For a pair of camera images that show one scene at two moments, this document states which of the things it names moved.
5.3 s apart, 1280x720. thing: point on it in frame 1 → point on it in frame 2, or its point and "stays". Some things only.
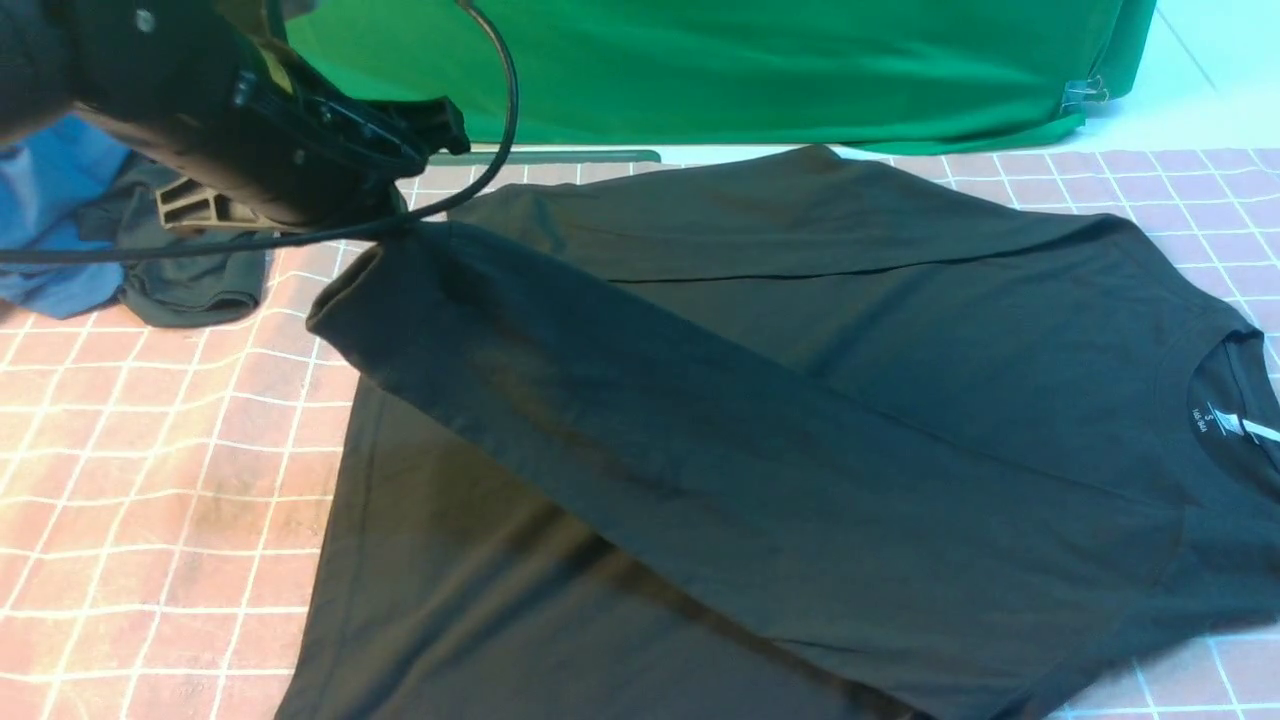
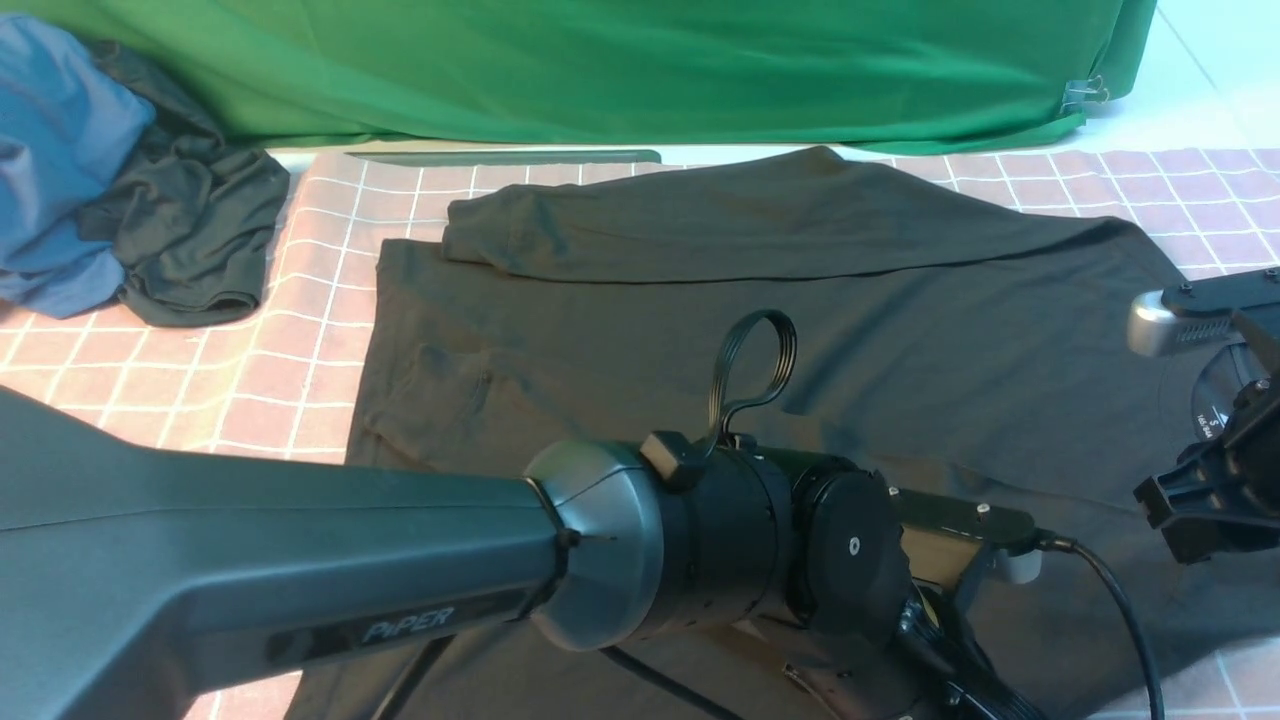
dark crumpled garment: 165,295 stays
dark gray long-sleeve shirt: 771,437 stays
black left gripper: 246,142 → 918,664
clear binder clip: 1084,91 stays
